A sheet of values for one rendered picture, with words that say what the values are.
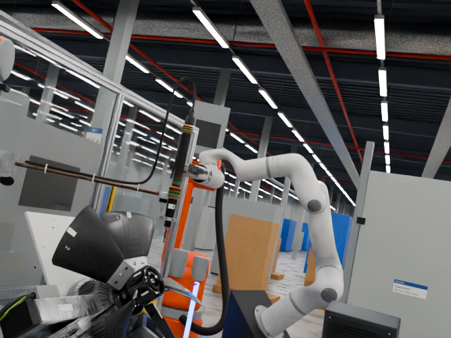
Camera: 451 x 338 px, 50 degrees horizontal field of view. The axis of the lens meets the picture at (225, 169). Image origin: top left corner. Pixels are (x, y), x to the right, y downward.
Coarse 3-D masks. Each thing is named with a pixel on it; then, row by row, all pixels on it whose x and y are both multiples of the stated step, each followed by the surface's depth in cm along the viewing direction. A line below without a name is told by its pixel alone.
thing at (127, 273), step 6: (120, 264) 164; (126, 264) 166; (120, 270) 164; (126, 270) 166; (132, 270) 167; (114, 276) 163; (126, 276) 166; (108, 282) 162; (114, 282) 164; (120, 282) 165; (120, 288) 165
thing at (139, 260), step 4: (144, 256) 178; (124, 260) 176; (128, 260) 176; (132, 260) 176; (136, 260) 177; (140, 260) 177; (144, 260) 177; (132, 264) 175; (136, 264) 175; (140, 264) 175; (144, 264) 176; (136, 268) 174
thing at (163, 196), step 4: (160, 192) 180; (164, 192) 180; (160, 196) 179; (164, 196) 180; (160, 200) 179; (164, 200) 179; (164, 204) 180; (160, 208) 180; (164, 208) 179; (160, 212) 179; (164, 212) 179; (160, 216) 179; (164, 216) 183; (168, 220) 177; (172, 220) 178; (176, 220) 179
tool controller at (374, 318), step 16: (336, 304) 185; (336, 320) 178; (352, 320) 176; (368, 320) 174; (384, 320) 175; (400, 320) 177; (336, 336) 178; (352, 336) 176; (368, 336) 173; (384, 336) 171
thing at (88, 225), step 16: (80, 224) 155; (96, 224) 159; (64, 240) 150; (80, 240) 154; (96, 240) 158; (112, 240) 162; (64, 256) 150; (80, 256) 154; (96, 256) 158; (112, 256) 162; (80, 272) 154; (96, 272) 158; (112, 272) 162
